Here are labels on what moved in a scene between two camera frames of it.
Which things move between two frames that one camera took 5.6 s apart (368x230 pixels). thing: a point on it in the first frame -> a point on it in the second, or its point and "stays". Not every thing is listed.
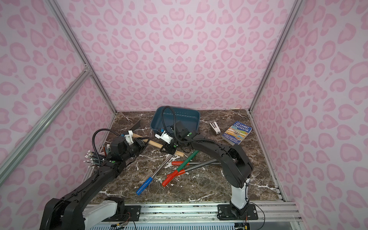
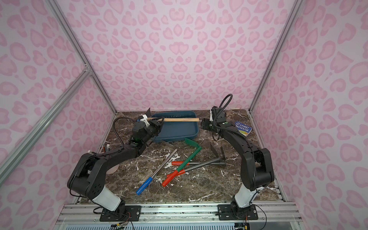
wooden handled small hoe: x=179 y=154 -> x=172 y=120
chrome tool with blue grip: x=145 y=184 stays
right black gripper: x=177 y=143 -> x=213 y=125
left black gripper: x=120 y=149 -> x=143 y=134
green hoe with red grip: x=166 y=181 stays
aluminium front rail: x=269 y=212 stays
